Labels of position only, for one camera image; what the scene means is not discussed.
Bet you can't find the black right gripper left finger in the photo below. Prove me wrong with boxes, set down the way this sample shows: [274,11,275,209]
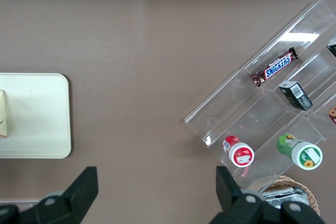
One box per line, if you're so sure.
[0,166,99,224]

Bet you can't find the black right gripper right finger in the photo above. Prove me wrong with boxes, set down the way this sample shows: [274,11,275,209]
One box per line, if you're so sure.
[209,165,326,224]

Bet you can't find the woven wicker basket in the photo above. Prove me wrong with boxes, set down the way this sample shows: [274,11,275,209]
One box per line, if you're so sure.
[262,175,321,217]

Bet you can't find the cream plastic tray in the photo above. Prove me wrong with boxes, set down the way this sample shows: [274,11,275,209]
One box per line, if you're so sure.
[0,73,72,159]

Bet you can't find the silver foil packet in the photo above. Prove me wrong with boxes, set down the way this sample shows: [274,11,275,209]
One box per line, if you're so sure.
[261,186,310,209]

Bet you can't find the red snack can white lid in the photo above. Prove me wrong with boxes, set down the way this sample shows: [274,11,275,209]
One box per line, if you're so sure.
[222,135,255,168]

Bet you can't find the green snack can white lid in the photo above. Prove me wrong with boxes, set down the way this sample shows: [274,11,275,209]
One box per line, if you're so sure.
[276,134,323,170]

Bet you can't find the clear acrylic display rack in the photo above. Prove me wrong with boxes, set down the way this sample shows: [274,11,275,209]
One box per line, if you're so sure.
[180,0,336,193]

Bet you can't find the small black carton box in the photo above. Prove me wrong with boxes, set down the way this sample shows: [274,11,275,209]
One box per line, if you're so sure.
[278,81,313,111]

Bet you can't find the orange brown snack packet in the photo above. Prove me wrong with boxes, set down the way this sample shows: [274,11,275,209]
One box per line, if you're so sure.
[327,106,336,125]

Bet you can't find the Snickers chocolate bar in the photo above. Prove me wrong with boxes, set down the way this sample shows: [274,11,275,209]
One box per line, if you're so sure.
[250,47,300,88]

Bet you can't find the black box with white label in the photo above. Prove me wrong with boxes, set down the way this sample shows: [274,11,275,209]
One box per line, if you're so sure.
[326,38,336,58]

